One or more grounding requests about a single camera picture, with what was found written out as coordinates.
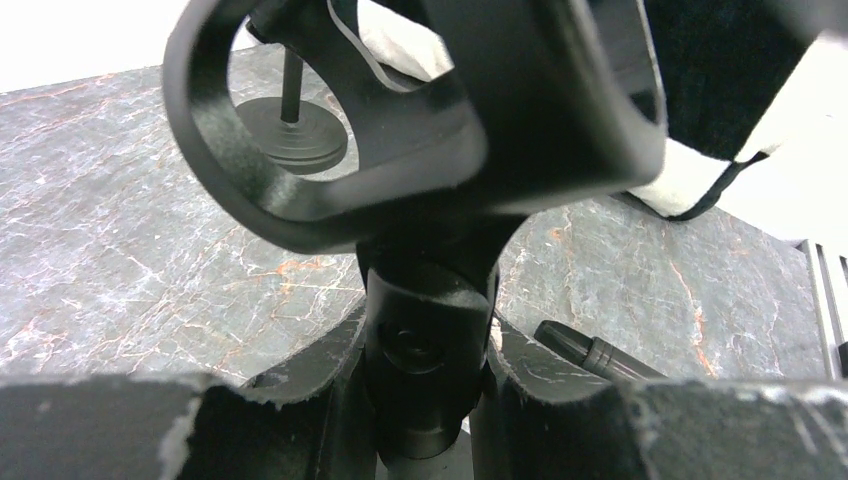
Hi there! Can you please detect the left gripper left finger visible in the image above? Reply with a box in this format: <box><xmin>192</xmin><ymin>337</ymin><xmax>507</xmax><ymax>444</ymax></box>
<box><xmin>1</xmin><ymin>305</ymin><xmax>368</xmax><ymax>479</ymax></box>

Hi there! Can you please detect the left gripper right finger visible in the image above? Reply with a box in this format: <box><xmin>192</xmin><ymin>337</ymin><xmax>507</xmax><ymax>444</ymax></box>
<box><xmin>471</xmin><ymin>321</ymin><xmax>847</xmax><ymax>479</ymax></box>

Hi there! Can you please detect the black microphone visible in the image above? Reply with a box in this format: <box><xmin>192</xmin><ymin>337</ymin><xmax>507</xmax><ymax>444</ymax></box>
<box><xmin>534</xmin><ymin>320</ymin><xmax>665</xmax><ymax>381</ymax></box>

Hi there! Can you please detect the black mic stand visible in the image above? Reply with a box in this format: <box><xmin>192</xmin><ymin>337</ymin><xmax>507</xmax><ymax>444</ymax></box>
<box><xmin>236</xmin><ymin>50</ymin><xmax>348</xmax><ymax>175</ymax></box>
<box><xmin>163</xmin><ymin>1</ymin><xmax>667</xmax><ymax>479</ymax></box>

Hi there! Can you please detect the black white checkered pillow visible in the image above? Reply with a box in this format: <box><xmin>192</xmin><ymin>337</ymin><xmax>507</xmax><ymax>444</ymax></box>
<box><xmin>332</xmin><ymin>1</ymin><xmax>847</xmax><ymax>221</ymax></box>

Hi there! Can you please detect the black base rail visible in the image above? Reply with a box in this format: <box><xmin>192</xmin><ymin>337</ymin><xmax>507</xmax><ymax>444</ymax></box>
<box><xmin>798</xmin><ymin>239</ymin><xmax>847</xmax><ymax>380</ymax></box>

